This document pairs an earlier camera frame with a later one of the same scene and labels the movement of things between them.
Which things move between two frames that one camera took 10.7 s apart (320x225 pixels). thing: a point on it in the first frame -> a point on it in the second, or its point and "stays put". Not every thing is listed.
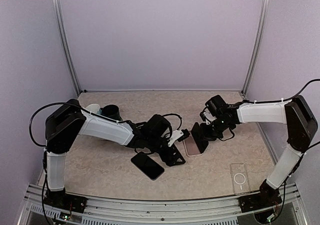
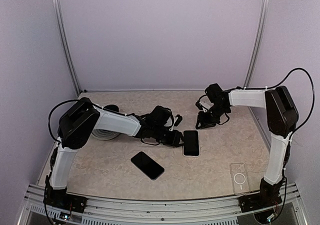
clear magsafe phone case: x=240 y=179 stays put
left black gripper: x=171 y=161 -> x=175 y=140
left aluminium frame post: x=63 y=36 stays put
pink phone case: x=191 y=149 stays put
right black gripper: x=208 y=136 -> x=205 y=123
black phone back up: x=199 y=137 -> x=191 y=144
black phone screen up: x=147 y=165 stays put
